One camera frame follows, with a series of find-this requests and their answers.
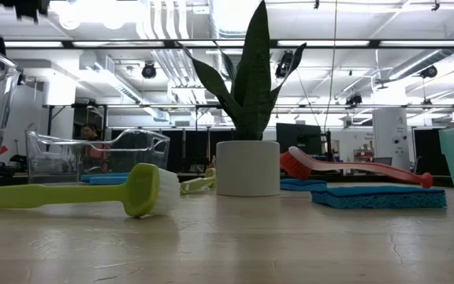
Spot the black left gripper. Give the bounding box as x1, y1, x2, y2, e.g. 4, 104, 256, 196
0, 0, 50, 55

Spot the green dish brush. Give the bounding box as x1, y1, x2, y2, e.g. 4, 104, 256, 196
179, 167, 217, 196
0, 163, 180, 219

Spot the red dish brush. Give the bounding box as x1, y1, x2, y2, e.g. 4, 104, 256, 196
280, 145, 434, 189

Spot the white ceiling unit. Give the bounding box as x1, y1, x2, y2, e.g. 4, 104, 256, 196
42, 80, 77, 107

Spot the person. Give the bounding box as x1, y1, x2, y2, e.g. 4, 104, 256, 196
79, 122, 112, 174

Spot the black partition panel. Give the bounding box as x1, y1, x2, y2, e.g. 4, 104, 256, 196
169, 129, 217, 174
413, 127, 452, 178

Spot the snake plant in white pot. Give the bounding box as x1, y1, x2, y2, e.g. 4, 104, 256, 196
177, 0, 307, 197

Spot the black monitor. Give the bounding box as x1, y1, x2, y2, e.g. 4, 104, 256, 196
276, 122, 322, 155

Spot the red tool shelf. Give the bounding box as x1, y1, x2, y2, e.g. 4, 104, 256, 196
352, 148, 374, 163

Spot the white column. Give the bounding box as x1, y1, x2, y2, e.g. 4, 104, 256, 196
371, 108, 409, 171

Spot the thin hanging wire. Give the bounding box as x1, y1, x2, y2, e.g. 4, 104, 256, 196
322, 0, 339, 133

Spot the metal ventilation duct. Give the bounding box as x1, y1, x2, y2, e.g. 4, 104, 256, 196
386, 19, 454, 82

